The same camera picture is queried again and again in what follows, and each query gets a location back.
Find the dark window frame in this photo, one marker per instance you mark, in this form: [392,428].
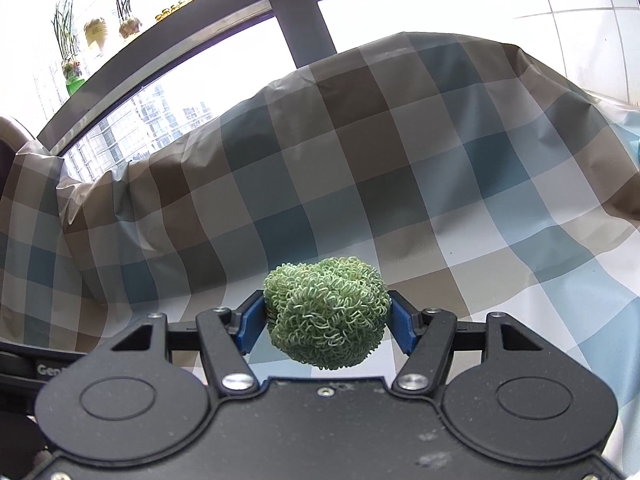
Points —
[295,10]

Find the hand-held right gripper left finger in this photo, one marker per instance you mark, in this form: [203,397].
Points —
[250,322]

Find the green potted plant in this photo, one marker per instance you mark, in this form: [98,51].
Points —
[72,77]

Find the purple sofa with cream frame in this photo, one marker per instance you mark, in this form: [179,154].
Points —
[5,160]

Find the checked blue brown cloth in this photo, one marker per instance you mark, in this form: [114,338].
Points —
[350,160]

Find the yellow plant pot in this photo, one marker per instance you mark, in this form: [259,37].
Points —
[96,35]

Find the green curly scrubber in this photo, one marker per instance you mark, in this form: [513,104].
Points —
[325,310]

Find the sprouting bulbs in jar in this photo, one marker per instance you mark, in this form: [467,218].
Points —
[127,22]

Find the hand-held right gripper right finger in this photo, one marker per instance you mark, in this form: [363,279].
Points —
[404,322]

